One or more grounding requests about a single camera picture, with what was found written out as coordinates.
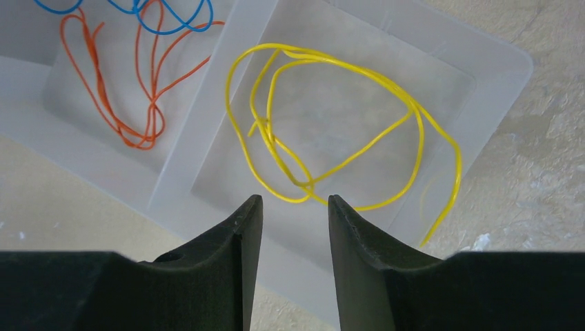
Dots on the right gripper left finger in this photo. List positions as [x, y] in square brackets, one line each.
[207, 283]

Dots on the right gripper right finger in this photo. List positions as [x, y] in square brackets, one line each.
[384, 284]

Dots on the clear plastic divided tray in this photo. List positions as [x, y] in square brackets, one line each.
[196, 173]

